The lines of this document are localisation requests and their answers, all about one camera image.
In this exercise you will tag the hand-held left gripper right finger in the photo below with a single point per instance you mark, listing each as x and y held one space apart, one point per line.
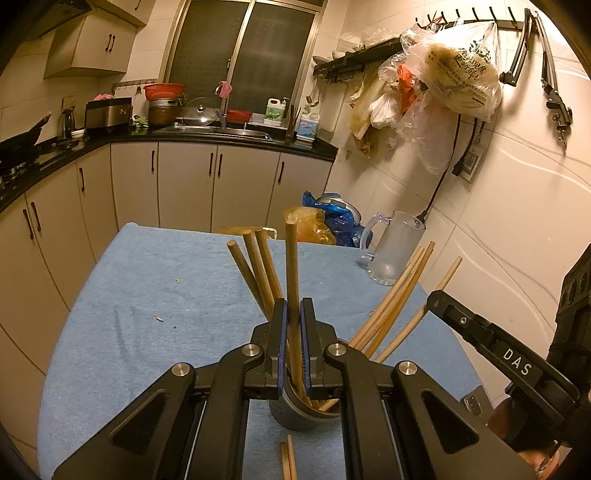
305 350

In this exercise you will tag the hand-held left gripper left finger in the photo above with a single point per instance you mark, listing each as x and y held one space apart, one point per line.
279 350

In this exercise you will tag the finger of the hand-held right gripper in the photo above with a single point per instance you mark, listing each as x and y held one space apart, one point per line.
489 337

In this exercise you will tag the dark grey utensil cup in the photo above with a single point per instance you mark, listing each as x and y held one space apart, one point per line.
291 415

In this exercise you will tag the wooden chopstick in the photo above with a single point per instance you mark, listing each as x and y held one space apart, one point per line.
292 267
284 464
450 272
292 461

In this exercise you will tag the bunch of wooden chopsticks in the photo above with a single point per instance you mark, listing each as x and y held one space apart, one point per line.
261 277

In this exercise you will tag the person's right hand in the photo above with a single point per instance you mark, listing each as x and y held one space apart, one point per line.
540 464

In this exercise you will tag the silver flat rectangular device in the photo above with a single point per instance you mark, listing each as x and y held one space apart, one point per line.
473 404

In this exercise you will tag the yellow plastic bag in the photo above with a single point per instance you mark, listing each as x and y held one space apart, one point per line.
307 224

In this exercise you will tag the clear glass mug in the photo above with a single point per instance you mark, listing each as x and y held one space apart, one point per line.
397 249

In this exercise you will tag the blue plastic bag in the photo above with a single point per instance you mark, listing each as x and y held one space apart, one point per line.
341 226

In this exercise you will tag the blue towel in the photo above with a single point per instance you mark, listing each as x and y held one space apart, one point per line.
138 300

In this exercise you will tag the white base cabinets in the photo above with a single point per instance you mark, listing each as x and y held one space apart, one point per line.
184 184

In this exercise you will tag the blue label detergent bottle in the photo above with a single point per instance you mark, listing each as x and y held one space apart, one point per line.
308 128

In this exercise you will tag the dark utensil holder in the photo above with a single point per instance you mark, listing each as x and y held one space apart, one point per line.
292 124

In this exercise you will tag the steel sink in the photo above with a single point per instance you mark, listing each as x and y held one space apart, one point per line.
217 133

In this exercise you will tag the green label detergent bottle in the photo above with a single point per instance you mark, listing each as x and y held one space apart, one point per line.
274 113

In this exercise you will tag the beige plastic bag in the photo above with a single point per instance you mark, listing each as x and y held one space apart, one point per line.
364 120

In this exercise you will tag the steel faucet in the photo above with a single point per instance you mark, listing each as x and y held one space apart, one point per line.
222 119

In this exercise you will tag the red bowl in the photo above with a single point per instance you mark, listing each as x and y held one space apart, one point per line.
238 115

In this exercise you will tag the white plastic bag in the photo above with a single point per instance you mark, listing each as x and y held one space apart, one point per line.
383 110

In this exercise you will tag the glass pot lid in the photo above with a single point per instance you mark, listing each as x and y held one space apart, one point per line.
199 111

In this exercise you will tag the orange plastic bag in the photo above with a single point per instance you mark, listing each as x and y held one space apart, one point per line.
405 87

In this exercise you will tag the large clear filled plastic bag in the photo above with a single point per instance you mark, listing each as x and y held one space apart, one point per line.
461 74

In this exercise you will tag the green rag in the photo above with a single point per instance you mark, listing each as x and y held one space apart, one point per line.
141 122

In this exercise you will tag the pink cloth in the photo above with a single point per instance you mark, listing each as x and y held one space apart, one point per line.
225 89

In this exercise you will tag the black kitchen countertop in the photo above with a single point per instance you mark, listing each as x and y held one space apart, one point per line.
115 137

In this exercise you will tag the red plastic basin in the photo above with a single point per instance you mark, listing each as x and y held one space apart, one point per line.
164 91

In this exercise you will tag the silver black kitchen appliance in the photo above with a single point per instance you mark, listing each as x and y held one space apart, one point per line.
108 116

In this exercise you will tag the dark sliding window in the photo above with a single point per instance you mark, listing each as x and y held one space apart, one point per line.
258 50

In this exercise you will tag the steel kettle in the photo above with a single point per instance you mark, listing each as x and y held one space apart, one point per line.
67 123

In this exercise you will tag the black wok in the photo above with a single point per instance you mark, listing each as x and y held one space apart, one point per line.
21 143

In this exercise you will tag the wall socket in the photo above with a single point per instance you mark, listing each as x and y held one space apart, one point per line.
473 161

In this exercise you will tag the black wall shelf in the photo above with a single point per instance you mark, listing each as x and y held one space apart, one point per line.
360 57

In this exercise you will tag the black wall hook rack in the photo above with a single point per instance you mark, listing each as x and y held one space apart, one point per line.
471 19

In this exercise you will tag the white wall cabinet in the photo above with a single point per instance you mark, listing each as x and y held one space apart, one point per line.
92 46

